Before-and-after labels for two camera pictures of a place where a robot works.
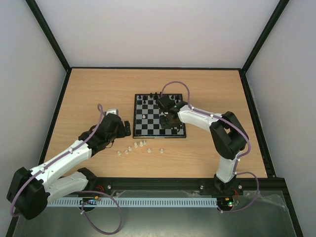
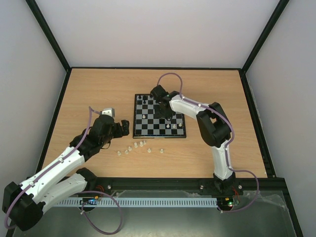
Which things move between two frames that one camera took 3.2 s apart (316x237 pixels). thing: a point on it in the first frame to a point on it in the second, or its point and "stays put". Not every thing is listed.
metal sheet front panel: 260,214 stays put
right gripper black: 168,121 to 163,108
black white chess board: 146,116 stays put
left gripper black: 122,132 stays put
